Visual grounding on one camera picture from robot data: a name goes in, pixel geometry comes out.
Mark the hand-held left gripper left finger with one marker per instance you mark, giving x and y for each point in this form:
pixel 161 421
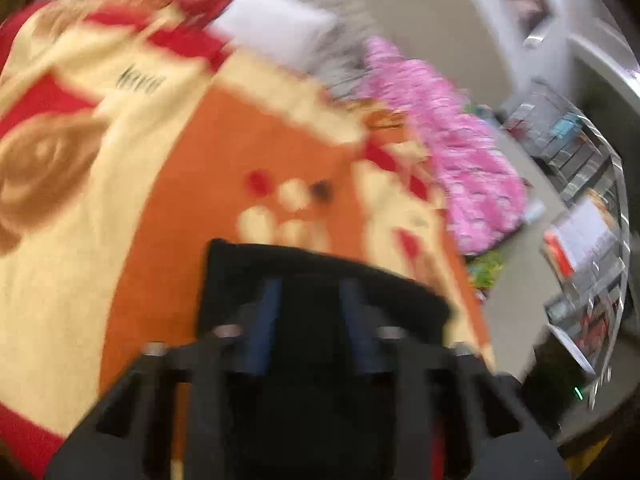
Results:
pixel 262 325

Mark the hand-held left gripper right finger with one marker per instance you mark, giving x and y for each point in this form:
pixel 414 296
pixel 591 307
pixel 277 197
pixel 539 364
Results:
pixel 357 325

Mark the black pants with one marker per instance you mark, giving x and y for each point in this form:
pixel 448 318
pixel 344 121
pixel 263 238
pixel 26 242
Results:
pixel 325 280

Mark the green printed cloth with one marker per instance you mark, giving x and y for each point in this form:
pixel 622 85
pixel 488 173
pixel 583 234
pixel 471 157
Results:
pixel 485 270

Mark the glass display shelf rack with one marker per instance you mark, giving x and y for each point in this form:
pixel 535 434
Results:
pixel 585 240

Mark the checkered red orange blanket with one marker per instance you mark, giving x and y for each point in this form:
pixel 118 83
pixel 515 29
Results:
pixel 165 185

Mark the pink printed quilt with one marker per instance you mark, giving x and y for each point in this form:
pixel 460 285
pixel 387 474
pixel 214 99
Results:
pixel 450 150

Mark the grey patterned headboard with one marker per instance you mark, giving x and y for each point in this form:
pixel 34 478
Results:
pixel 340 40

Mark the white pillow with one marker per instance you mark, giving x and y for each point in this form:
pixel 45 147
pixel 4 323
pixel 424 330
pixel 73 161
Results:
pixel 275 22

